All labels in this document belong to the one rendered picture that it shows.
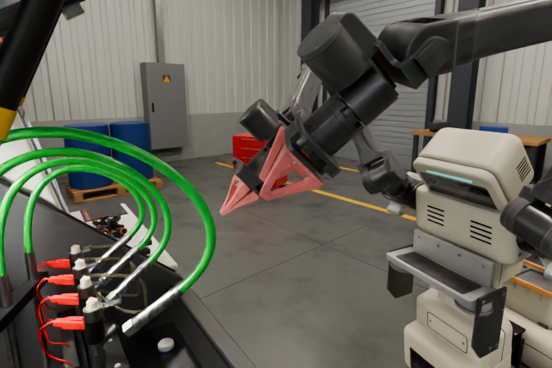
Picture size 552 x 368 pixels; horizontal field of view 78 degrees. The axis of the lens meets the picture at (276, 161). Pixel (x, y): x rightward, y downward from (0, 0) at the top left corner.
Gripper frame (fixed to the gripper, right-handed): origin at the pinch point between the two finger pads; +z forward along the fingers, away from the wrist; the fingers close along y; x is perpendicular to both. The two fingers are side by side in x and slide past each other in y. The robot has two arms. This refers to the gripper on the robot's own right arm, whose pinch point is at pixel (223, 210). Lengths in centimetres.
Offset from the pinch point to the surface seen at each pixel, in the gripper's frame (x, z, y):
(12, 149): -25.9, 21.5, 35.9
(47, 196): -27.3, 26.2, 24.2
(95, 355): 6.4, 30.5, 2.1
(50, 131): 14.0, 4.7, 29.2
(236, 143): -415, -44, -108
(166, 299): 15.4, 13.3, 3.5
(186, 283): 15.6, 9.8, 2.8
